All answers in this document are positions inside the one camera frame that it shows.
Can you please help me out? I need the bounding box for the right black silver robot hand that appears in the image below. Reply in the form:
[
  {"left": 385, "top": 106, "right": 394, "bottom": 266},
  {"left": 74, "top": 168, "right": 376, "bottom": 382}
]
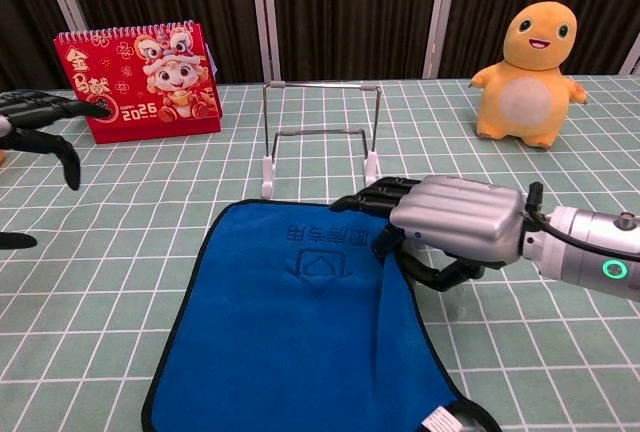
[{"left": 329, "top": 175, "right": 529, "bottom": 293}]

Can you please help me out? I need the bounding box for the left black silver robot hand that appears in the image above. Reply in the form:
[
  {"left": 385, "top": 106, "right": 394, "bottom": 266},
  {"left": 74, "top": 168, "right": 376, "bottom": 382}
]
[{"left": 0, "top": 90, "right": 112, "bottom": 252}]

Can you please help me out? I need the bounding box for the blue cloth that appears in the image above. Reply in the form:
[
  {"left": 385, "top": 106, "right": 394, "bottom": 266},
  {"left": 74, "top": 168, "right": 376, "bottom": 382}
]
[{"left": 141, "top": 199, "right": 501, "bottom": 432}]

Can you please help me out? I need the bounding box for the red desk calendar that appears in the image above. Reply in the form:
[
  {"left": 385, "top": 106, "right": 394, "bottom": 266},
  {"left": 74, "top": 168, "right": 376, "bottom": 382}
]
[{"left": 53, "top": 21, "right": 223, "bottom": 145}]

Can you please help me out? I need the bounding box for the yellow plush dinosaur toy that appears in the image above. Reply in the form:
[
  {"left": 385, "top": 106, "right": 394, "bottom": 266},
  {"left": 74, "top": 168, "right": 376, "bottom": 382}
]
[{"left": 468, "top": 0, "right": 590, "bottom": 152}]

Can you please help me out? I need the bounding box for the green grid tablecloth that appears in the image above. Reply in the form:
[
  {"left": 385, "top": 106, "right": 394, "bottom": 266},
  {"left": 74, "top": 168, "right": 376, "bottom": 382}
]
[{"left": 0, "top": 74, "right": 640, "bottom": 432}]

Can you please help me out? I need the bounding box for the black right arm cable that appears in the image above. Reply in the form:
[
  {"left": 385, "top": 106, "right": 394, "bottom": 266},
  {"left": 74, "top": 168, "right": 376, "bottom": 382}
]
[{"left": 527, "top": 181, "right": 640, "bottom": 256}]

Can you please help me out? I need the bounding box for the metal wire rack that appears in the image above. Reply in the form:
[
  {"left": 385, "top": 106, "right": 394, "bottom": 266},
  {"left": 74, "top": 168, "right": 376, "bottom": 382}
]
[{"left": 260, "top": 80, "right": 384, "bottom": 199}]

